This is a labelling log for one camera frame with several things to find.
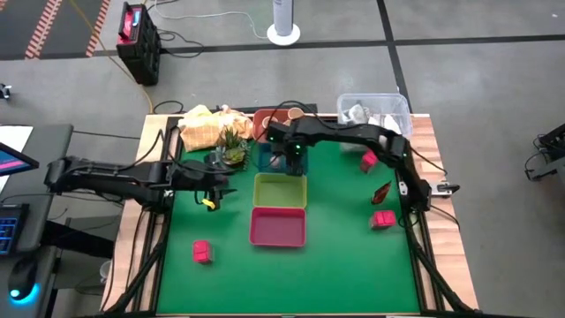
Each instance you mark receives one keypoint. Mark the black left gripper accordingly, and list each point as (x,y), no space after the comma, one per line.
(203,176)

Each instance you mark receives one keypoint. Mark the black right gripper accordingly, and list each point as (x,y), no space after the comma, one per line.
(295,152)

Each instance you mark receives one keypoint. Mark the yellow-green plastic bin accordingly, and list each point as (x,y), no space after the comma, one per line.
(280,190)

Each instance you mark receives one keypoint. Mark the pink-lid spice container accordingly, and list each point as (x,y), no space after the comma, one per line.
(368,160)
(202,251)
(382,219)

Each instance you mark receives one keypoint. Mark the pink plastic bin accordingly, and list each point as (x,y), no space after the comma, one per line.
(278,227)

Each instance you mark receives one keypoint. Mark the red-brown spice packet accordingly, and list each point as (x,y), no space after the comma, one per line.
(381,193)

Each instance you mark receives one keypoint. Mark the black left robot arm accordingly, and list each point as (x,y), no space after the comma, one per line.
(110,179)

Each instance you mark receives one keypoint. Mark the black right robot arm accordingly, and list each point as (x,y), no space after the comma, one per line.
(362,132)

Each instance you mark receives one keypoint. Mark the yellow tape tag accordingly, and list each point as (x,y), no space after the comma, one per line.
(207,203)

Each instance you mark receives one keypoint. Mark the dark blue plastic bin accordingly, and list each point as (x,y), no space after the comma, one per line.
(265,154)

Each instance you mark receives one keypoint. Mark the small potted succulent plant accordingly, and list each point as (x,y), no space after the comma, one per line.
(234,154)

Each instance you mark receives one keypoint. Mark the terracotta orange plastic bin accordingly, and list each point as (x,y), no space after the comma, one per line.
(258,132)

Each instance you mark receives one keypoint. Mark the yellow checked cloth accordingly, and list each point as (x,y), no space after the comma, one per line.
(201,128)

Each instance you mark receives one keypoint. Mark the grey crumpled cloth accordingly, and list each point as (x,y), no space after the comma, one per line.
(355,114)

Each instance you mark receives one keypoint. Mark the white crumpled cloth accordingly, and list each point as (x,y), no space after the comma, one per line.
(390,121)

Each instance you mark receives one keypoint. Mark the clear plastic storage box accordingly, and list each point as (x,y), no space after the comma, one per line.
(379,102)

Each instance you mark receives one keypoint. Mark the green table mat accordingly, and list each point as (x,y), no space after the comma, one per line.
(335,274)

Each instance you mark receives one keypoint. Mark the pale cup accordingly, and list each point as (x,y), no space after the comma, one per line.
(105,270)

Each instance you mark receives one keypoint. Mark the black desk crossbar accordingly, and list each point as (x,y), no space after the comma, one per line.
(75,236)

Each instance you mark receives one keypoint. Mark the white tower fan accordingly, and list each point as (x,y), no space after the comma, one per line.
(282,17)

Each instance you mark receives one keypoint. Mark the black crate with red top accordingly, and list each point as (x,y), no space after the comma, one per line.
(141,53)

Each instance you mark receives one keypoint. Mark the dark grey desk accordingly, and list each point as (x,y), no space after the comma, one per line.
(48,207)

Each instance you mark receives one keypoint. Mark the computer monitor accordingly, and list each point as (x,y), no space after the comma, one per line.
(13,161)

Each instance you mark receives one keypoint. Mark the black glowing computer mouse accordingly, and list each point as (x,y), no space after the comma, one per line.
(22,276)

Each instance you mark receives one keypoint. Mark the backlit black keyboard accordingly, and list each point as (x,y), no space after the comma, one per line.
(9,227)

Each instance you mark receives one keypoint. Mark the white paper sheet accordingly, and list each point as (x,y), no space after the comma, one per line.
(15,132)

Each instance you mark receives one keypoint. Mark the small grey metal object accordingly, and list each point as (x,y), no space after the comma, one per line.
(4,91)

